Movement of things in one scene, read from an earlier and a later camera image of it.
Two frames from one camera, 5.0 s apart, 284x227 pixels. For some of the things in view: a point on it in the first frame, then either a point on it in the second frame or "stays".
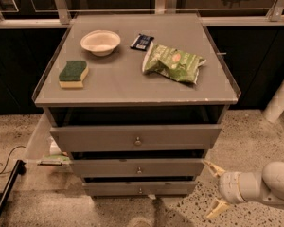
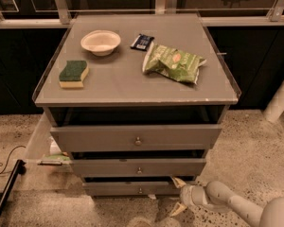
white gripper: [228, 186] to [189, 196]
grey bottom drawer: [134, 188] stays
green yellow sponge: [73, 75] stays
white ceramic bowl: [100, 43] stays
